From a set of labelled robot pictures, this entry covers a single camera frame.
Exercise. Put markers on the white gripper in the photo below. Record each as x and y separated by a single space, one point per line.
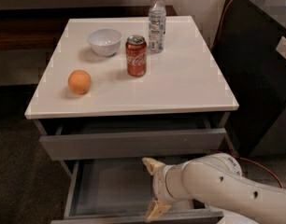
159 183

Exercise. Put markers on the grey drawer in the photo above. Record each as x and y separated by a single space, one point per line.
118 191
133 144

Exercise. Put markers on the red coke can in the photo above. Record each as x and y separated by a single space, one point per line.
136 47

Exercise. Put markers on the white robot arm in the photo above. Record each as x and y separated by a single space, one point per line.
215 180

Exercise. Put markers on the white-topped grey drawer cabinet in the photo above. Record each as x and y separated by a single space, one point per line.
183 88

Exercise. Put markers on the grey top drawer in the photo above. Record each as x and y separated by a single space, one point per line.
133 144

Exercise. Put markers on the orange fruit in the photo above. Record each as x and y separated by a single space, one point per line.
79 82

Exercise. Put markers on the white bowl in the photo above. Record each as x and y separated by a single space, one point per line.
105 42

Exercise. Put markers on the clear plastic water bottle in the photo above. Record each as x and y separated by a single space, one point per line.
157 17

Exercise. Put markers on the white wall outlet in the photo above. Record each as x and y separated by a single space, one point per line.
281 47

